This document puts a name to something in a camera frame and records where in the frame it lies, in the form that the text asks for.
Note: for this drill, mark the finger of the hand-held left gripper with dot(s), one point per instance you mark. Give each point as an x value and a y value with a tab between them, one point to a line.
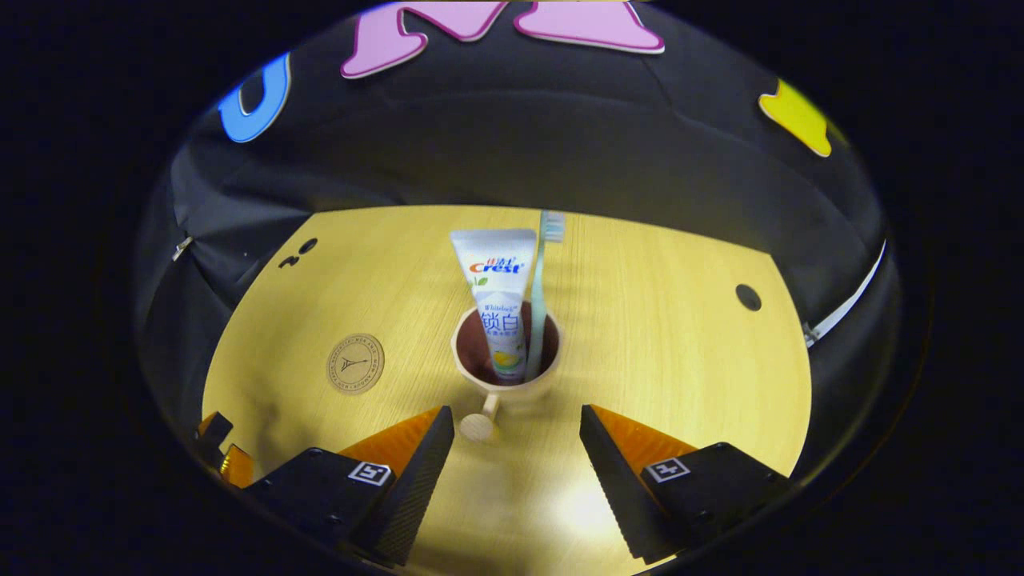
238	468
214	432

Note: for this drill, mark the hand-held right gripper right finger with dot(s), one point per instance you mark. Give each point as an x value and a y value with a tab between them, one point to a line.
612	488

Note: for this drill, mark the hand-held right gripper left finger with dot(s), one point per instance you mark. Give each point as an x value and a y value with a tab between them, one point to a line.
412	488

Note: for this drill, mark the beige cup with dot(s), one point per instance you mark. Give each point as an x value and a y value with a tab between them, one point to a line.
480	392

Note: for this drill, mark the round brown coaster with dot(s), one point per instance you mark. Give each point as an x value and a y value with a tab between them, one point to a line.
355	364

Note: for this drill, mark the light blue toothbrush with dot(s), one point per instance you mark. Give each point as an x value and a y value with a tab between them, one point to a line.
538	304

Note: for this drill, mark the white toothpaste tube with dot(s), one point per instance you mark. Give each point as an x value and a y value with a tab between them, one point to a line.
496	280

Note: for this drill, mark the wooden desktop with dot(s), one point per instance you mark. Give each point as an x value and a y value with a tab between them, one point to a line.
656	360

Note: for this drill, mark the silver clip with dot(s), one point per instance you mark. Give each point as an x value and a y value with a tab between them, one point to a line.
182	248

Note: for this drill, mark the black backdrop cloth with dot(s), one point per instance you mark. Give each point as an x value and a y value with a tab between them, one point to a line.
560	136

